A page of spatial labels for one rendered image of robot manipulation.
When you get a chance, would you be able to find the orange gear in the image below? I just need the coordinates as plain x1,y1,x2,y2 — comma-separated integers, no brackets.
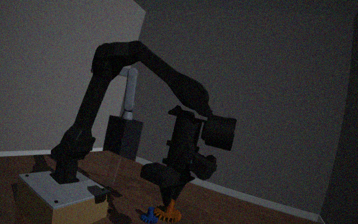
153,199,181,223

